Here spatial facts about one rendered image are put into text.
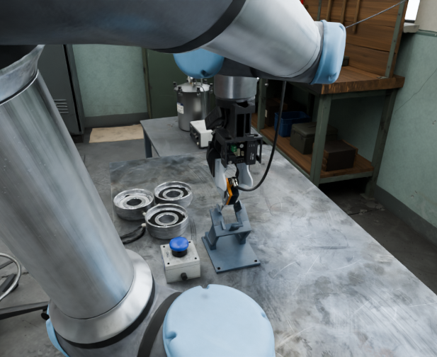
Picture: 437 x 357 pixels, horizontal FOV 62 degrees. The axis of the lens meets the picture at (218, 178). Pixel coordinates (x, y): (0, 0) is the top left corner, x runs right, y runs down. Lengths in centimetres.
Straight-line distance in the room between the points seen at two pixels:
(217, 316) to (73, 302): 14
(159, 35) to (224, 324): 30
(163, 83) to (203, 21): 360
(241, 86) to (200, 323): 38
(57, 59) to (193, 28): 332
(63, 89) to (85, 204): 324
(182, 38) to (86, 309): 29
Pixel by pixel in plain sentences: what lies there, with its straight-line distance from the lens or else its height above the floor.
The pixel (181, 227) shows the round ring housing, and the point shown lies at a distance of 88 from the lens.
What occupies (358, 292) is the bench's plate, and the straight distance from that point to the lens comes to 81.
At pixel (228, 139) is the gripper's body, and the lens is 64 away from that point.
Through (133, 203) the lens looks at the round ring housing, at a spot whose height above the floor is 81.
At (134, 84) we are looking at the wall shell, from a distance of 411.
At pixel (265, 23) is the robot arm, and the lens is 27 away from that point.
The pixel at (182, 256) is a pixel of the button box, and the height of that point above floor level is 85.
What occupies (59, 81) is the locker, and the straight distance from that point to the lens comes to 354.
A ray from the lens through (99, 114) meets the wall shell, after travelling 417.
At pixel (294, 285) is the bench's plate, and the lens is 79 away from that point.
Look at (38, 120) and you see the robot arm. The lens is 27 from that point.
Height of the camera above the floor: 134
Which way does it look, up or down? 28 degrees down
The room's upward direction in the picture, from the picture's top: straight up
